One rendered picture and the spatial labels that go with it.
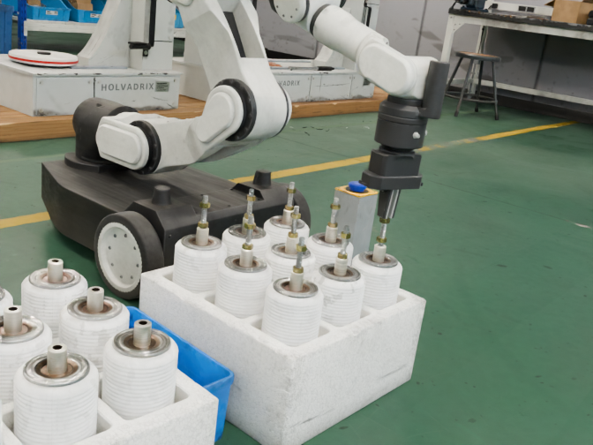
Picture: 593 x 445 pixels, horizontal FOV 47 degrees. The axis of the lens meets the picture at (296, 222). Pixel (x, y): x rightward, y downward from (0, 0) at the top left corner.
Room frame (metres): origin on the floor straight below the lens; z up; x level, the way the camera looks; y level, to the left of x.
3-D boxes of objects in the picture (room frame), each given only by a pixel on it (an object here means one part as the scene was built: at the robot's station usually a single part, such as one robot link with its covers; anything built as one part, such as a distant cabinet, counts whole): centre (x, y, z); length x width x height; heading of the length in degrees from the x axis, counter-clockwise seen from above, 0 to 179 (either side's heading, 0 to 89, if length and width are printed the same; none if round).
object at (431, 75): (1.22, -0.18, 0.57); 0.11 x 0.11 x 0.11; 53
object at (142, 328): (0.80, 0.18, 0.26); 0.02 x 0.02 x 0.03
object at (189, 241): (1.19, 0.17, 0.25); 0.08 x 0.08 x 0.01
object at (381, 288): (1.22, -0.16, 0.16); 0.10 x 0.10 x 0.18
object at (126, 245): (1.45, 0.37, 0.10); 0.20 x 0.05 x 0.20; 53
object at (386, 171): (1.22, -0.16, 0.46); 0.13 x 0.10 x 0.12; 122
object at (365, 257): (1.22, -0.16, 0.25); 0.08 x 0.08 x 0.01
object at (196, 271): (1.19, 0.17, 0.16); 0.10 x 0.10 x 0.18
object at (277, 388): (1.21, 0.00, 0.09); 0.39 x 0.39 x 0.18; 50
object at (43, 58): (3.18, 1.25, 0.29); 0.30 x 0.30 x 0.06
